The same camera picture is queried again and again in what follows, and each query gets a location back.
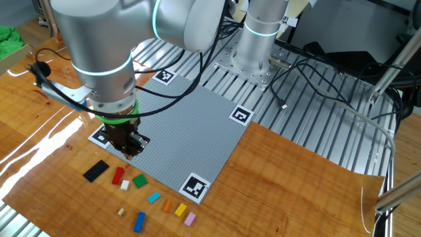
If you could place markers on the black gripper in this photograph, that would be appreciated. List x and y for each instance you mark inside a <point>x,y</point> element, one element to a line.
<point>121,131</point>

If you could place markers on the red Lego brick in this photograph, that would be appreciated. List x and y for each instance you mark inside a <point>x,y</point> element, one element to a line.
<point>117,175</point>

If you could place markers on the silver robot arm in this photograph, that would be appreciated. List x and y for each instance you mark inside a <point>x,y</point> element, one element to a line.
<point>98,42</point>

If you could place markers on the green Lego plate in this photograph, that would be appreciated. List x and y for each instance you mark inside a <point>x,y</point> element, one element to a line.
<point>140,181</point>

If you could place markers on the white Lego brick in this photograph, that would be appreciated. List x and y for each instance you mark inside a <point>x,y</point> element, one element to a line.
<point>125,185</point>

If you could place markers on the black Lego plate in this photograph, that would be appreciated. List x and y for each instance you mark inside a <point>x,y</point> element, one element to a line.
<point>95,170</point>

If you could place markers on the cyan Lego brick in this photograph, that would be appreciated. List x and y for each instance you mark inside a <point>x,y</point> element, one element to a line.
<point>154,197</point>

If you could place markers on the grey Lego baseplate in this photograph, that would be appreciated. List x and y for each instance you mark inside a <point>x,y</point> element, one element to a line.
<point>190,131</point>

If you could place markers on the small beige Lego brick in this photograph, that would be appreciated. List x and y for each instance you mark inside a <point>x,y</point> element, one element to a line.
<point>121,211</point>

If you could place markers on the orange Lego brick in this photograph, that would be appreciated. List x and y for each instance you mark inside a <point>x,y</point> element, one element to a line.
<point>167,206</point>

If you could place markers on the blue Lego brick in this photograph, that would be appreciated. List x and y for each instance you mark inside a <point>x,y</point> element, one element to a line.
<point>139,222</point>

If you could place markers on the yellow Lego brick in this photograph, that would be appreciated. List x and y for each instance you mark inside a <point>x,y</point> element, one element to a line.
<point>180,210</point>

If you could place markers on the pink Lego brick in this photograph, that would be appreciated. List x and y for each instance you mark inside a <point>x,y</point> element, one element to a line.
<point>189,219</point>

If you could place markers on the square fiducial marker tag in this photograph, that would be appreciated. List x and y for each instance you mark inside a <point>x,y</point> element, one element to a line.
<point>98,138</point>
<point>164,76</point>
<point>241,115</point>
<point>194,187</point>

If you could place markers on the cardboard box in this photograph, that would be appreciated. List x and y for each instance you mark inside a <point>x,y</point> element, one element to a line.
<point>13,58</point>

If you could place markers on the wood-pattern table mat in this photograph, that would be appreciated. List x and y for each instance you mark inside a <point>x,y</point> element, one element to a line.
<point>279,181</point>

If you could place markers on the green cloth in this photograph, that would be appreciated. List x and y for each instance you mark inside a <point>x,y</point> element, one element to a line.
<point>8,39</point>

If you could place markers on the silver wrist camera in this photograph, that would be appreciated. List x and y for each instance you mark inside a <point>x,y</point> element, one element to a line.
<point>62,92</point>

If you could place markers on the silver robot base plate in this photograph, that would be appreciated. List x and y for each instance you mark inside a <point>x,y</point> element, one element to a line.
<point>260,78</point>

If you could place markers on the aluminium frame post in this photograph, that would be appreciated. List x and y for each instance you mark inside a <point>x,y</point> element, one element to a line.
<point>401,194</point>
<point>391,66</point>

